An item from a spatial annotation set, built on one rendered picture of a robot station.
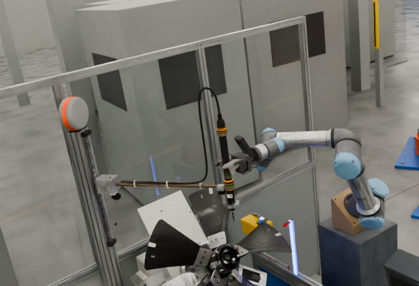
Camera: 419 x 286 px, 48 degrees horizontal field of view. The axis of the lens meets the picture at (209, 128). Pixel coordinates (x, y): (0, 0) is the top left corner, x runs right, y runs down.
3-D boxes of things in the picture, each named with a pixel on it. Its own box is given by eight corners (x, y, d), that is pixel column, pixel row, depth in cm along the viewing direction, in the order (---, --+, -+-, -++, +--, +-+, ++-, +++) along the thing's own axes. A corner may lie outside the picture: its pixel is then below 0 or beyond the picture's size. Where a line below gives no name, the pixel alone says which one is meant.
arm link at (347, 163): (387, 207, 243) (357, 136, 212) (387, 232, 233) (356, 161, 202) (363, 209, 249) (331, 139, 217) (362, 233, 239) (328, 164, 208)
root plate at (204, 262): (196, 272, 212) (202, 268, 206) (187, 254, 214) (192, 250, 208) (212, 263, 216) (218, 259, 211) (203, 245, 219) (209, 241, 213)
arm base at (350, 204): (356, 190, 265) (366, 181, 258) (373, 213, 259) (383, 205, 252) (338, 199, 258) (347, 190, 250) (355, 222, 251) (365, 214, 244)
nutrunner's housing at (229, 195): (227, 212, 212) (213, 114, 198) (229, 207, 216) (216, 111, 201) (235, 212, 211) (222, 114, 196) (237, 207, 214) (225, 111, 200)
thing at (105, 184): (96, 194, 231) (92, 179, 228) (103, 188, 237) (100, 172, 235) (114, 195, 228) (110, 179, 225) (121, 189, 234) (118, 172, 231)
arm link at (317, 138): (361, 120, 219) (259, 124, 238) (360, 137, 212) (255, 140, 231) (363, 137, 227) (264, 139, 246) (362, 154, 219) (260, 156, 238)
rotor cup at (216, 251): (212, 285, 214) (224, 278, 203) (197, 255, 218) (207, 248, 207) (237, 270, 222) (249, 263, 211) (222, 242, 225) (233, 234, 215)
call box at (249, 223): (242, 234, 273) (240, 218, 269) (255, 227, 278) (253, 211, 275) (260, 245, 260) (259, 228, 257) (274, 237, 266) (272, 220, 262)
